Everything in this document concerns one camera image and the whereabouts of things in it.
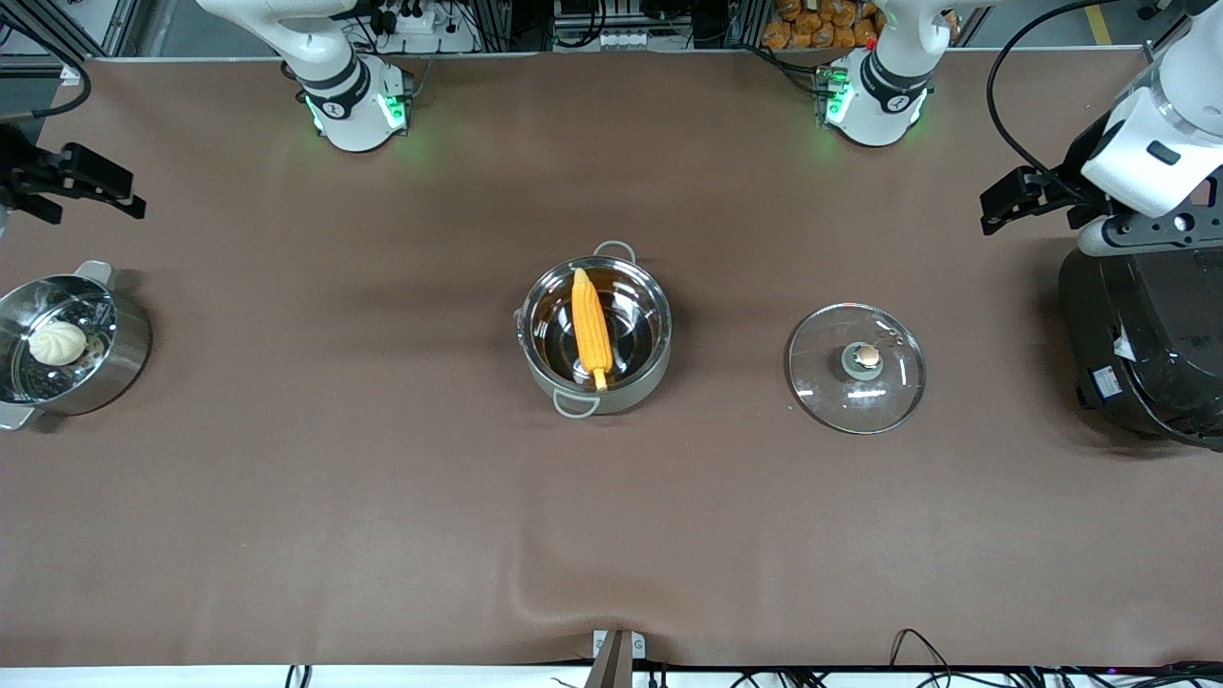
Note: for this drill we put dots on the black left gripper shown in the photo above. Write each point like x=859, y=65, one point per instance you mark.
x=1086, y=156

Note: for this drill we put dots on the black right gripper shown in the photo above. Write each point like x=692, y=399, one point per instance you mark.
x=11, y=172

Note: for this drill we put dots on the glass pot lid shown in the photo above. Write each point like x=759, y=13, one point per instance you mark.
x=860, y=392

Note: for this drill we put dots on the yellow corn cob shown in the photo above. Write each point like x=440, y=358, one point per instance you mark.
x=590, y=325

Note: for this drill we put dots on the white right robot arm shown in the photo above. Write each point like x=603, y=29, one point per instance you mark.
x=349, y=105

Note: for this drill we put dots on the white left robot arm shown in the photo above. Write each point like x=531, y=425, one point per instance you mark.
x=874, y=105

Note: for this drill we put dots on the steel steamer pot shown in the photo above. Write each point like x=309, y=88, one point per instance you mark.
x=119, y=368

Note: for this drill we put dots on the stainless steel pot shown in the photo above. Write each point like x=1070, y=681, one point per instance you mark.
x=611, y=399

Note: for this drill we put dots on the white steamed bun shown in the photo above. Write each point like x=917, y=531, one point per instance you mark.
x=57, y=343

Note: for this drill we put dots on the black rice cooker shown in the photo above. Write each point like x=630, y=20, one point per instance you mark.
x=1147, y=334

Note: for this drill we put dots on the bag of orange snacks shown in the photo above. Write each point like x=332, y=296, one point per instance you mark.
x=822, y=24

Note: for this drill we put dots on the power strip with plugs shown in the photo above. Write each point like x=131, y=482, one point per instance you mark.
x=406, y=17

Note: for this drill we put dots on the white power strip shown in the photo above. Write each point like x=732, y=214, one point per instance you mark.
x=626, y=41

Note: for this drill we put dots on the large table mat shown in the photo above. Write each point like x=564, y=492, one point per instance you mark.
x=611, y=535

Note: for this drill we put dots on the aluminium frame profile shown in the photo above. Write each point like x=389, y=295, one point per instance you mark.
x=57, y=29

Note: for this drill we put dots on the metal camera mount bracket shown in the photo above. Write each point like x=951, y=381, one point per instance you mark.
x=616, y=655

